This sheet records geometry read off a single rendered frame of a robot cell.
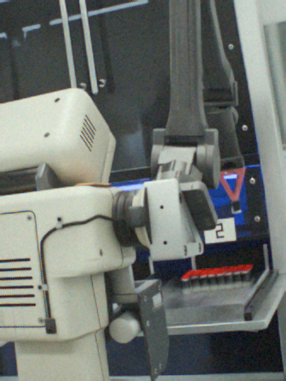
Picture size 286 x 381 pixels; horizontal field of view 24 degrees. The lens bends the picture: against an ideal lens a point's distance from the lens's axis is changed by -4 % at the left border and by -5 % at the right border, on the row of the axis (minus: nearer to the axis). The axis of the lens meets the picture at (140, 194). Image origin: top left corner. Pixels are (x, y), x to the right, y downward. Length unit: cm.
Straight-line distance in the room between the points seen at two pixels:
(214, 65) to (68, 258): 61
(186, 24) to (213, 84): 37
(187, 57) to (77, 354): 51
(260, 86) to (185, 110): 68
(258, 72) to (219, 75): 34
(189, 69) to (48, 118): 24
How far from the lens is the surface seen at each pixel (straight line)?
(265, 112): 175
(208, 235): 182
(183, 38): 111
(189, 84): 110
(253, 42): 177
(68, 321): 98
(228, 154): 150
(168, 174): 101
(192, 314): 148
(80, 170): 102
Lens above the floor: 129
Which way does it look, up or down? 5 degrees down
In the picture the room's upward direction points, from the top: 9 degrees counter-clockwise
